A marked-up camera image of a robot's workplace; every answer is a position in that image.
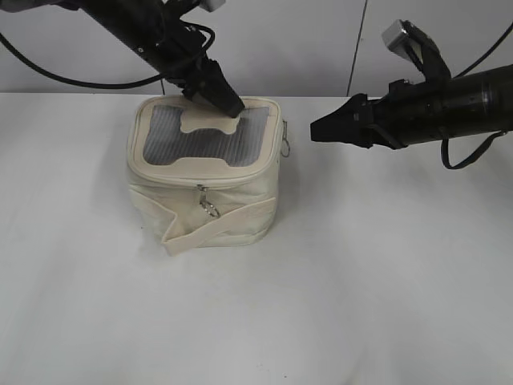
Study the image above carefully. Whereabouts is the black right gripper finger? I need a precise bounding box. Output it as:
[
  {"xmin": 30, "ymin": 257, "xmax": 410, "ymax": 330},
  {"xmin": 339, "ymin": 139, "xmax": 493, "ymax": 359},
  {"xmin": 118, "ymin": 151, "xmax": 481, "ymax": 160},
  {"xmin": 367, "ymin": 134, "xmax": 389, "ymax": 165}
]
[{"xmin": 310, "ymin": 94, "xmax": 373, "ymax": 148}]

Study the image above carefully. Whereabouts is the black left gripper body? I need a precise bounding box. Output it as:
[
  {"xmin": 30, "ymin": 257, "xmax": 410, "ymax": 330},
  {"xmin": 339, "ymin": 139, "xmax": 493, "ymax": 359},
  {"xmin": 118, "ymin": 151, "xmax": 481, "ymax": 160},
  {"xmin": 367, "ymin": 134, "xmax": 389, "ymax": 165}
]
[{"xmin": 138, "ymin": 15, "xmax": 219, "ymax": 96}]

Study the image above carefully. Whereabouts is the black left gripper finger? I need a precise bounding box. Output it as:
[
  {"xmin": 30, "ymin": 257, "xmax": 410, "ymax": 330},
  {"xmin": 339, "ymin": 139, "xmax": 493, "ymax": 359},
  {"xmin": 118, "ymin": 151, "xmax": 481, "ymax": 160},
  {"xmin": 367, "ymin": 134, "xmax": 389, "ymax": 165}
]
[{"xmin": 182, "ymin": 59, "xmax": 244, "ymax": 118}]

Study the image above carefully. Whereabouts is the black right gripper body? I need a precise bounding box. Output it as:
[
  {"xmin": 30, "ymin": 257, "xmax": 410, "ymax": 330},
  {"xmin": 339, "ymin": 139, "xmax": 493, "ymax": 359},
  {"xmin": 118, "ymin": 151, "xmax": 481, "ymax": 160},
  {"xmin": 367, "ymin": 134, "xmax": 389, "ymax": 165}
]
[{"xmin": 360, "ymin": 80, "xmax": 449, "ymax": 149}]

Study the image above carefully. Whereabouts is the cream zippered fabric bag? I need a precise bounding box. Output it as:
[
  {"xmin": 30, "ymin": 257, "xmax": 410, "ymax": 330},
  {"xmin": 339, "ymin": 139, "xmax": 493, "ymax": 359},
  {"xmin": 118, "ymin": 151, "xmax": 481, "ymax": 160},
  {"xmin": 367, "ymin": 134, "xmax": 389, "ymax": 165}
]
[{"xmin": 126, "ymin": 96, "xmax": 283, "ymax": 256}]

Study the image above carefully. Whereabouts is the silver zipper pull ring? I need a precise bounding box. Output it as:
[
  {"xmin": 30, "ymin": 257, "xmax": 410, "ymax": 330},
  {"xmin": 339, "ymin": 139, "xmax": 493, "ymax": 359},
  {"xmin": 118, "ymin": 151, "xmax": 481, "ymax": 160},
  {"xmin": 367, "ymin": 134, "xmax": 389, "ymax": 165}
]
[{"xmin": 196, "ymin": 184, "xmax": 221, "ymax": 220}]

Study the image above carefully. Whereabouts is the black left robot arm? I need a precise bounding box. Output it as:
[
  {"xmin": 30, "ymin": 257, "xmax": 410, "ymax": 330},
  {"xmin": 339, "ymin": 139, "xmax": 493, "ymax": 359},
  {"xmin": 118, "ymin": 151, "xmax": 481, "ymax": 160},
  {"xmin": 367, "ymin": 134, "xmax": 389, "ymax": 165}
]
[{"xmin": 56, "ymin": 0, "xmax": 244, "ymax": 118}]

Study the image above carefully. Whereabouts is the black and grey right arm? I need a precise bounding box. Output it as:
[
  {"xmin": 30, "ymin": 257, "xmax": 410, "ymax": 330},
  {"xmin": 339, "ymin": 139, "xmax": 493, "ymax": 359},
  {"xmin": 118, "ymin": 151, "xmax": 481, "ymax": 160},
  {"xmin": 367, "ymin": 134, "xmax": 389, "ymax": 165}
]
[{"xmin": 310, "ymin": 66, "xmax": 512, "ymax": 150}]

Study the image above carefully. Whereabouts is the silver side zipper pull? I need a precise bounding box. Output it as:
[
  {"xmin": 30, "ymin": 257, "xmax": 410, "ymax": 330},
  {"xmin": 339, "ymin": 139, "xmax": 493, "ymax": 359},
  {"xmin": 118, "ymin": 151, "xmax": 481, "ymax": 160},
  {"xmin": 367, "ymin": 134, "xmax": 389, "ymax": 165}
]
[{"xmin": 281, "ymin": 120, "xmax": 291, "ymax": 158}]

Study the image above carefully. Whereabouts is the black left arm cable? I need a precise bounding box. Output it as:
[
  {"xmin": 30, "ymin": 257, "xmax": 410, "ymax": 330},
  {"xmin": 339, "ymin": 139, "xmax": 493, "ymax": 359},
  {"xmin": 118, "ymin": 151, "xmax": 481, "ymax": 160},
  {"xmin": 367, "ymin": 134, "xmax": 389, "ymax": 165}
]
[{"xmin": 0, "ymin": 15, "xmax": 217, "ymax": 90}]

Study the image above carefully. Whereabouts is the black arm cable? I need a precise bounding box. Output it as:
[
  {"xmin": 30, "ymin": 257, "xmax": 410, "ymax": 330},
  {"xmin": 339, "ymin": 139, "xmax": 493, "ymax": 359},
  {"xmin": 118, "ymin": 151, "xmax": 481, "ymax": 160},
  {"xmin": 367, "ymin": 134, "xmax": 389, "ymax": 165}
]
[
  {"xmin": 440, "ymin": 23, "xmax": 513, "ymax": 170},
  {"xmin": 0, "ymin": 15, "xmax": 217, "ymax": 90}
]

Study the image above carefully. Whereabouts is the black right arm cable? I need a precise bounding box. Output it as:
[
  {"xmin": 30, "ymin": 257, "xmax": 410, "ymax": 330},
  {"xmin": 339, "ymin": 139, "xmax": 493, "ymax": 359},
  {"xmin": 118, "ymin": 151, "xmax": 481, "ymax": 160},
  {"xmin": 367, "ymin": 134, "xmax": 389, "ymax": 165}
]
[{"xmin": 440, "ymin": 23, "xmax": 513, "ymax": 170}]

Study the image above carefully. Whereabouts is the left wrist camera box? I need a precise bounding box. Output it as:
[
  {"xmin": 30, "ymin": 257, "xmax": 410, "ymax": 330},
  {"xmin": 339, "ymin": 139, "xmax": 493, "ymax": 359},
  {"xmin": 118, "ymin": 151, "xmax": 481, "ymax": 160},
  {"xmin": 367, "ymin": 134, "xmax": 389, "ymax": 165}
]
[{"xmin": 198, "ymin": 0, "xmax": 226, "ymax": 12}]

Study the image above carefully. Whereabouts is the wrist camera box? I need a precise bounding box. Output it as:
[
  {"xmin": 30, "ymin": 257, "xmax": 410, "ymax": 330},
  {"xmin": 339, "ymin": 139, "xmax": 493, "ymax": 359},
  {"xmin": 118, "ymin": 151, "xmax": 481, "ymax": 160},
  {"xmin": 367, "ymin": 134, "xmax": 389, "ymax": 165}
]
[
  {"xmin": 198, "ymin": 0, "xmax": 226, "ymax": 12},
  {"xmin": 382, "ymin": 19, "xmax": 423, "ymax": 63}
]

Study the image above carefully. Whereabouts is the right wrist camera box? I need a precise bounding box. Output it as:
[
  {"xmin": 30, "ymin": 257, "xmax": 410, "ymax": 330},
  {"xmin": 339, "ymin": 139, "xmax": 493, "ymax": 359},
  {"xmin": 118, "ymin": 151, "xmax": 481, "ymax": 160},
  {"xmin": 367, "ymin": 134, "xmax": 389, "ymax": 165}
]
[{"xmin": 382, "ymin": 19, "xmax": 423, "ymax": 63}]

